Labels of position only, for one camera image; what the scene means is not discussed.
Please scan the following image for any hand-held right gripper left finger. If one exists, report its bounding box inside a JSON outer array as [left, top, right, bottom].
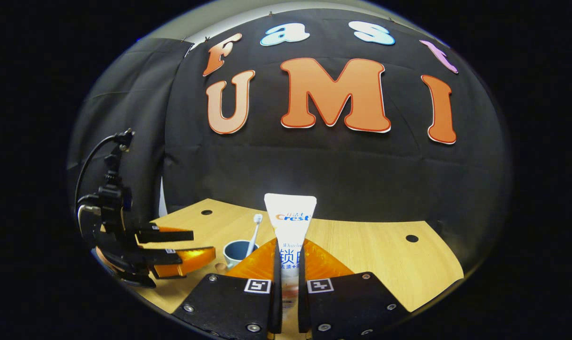
[[171, 238, 283, 340]]

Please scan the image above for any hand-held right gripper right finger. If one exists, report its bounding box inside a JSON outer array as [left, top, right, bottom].
[[298, 238, 412, 340]]

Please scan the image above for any white toothbrush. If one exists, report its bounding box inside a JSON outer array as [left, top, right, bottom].
[[246, 213, 264, 258]]

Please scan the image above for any black backdrop cloth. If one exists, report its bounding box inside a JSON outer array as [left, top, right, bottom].
[[68, 8, 513, 284]]

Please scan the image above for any blue-grey cup with wooden handle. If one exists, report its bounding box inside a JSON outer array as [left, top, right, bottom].
[[215, 239, 261, 274]]

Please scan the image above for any black cable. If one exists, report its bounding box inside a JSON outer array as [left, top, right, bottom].
[[74, 132, 131, 211]]

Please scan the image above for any wooden desktop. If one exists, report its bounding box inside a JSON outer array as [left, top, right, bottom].
[[135, 198, 464, 340]]

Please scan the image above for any white toothpaste tube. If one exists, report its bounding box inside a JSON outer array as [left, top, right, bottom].
[[264, 193, 317, 310]]

